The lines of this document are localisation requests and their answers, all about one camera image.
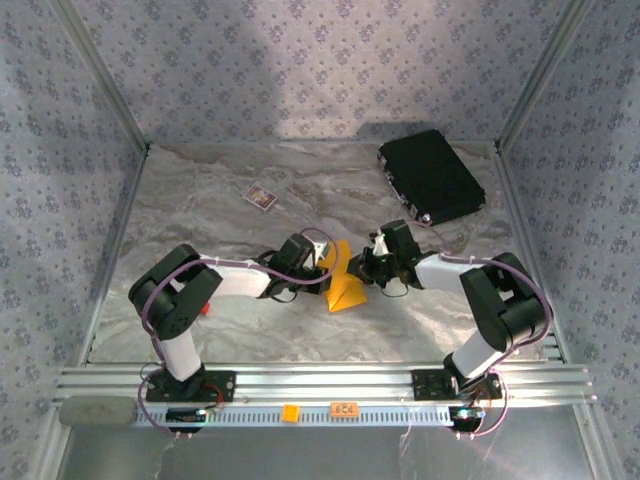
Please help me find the small printed card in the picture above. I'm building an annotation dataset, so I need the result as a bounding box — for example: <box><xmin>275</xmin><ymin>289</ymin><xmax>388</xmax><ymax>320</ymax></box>
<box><xmin>242</xmin><ymin>182</ymin><xmax>279</xmax><ymax>212</ymax></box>

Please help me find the black hard case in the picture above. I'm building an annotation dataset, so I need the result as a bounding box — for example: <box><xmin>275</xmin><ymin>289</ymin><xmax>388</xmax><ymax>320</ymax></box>
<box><xmin>377</xmin><ymin>128</ymin><xmax>488</xmax><ymax>229</ymax></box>

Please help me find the small circuit board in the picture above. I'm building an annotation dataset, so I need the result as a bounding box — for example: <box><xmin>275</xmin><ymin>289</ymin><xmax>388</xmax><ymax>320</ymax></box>
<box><xmin>448</xmin><ymin>405</ymin><xmax>486</xmax><ymax>424</ymax></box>
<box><xmin>166</xmin><ymin>407</ymin><xmax>209</xmax><ymax>424</ymax></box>

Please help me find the aluminium side rail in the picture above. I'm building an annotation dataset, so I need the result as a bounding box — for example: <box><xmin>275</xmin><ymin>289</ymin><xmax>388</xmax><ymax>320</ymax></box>
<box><xmin>79</xmin><ymin>147</ymin><xmax>151</xmax><ymax>367</ymax></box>
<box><xmin>494</xmin><ymin>144</ymin><xmax>571</xmax><ymax>364</ymax></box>

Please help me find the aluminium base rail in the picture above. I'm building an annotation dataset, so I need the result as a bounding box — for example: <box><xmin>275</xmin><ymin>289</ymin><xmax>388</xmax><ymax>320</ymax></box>
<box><xmin>55</xmin><ymin>363</ymin><xmax>599</xmax><ymax>407</ymax></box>

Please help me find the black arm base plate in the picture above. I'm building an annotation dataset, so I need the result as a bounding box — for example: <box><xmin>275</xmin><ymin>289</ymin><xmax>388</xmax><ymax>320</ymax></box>
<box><xmin>411</xmin><ymin>368</ymin><xmax>503</xmax><ymax>401</ymax></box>
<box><xmin>144</xmin><ymin>369</ymin><xmax>237</xmax><ymax>404</ymax></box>

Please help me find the slotted metal cable duct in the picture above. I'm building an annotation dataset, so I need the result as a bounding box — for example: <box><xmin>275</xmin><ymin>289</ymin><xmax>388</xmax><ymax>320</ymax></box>
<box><xmin>132</xmin><ymin>402</ymin><xmax>459</xmax><ymax>429</ymax></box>

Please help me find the purple cable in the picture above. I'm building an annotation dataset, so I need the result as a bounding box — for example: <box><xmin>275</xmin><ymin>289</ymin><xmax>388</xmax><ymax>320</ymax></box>
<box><xmin>369</xmin><ymin>219</ymin><xmax>555</xmax><ymax>440</ymax></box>
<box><xmin>138</xmin><ymin>227</ymin><xmax>346</xmax><ymax>441</ymax></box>

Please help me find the aluminium frame post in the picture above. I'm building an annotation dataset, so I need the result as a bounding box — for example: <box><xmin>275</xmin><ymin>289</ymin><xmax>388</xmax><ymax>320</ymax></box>
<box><xmin>497</xmin><ymin>0</ymin><xmax>600</xmax><ymax>154</ymax></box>
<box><xmin>49</xmin><ymin>0</ymin><xmax>152</xmax><ymax>155</ymax></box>

